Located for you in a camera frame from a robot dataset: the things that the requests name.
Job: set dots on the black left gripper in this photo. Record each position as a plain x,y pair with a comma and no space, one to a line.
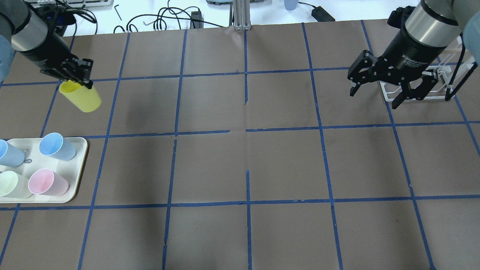
45,53

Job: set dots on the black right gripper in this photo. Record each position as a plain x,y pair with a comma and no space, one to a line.
408,52

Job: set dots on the yellow plastic cup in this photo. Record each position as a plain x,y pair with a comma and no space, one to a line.
85,99

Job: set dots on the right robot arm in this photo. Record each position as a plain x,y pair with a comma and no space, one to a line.
425,31

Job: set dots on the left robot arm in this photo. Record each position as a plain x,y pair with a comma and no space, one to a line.
25,32

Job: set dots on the blue plastic cup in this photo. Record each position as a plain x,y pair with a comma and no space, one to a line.
10,156
56,146

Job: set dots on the pink plastic cup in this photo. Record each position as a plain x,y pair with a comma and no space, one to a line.
47,182

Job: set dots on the blue cup on desk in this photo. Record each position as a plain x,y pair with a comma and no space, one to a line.
290,5

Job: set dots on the pale green plastic cup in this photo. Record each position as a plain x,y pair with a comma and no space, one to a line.
14,185

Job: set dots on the black power adapter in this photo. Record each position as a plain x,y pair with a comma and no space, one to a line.
321,15

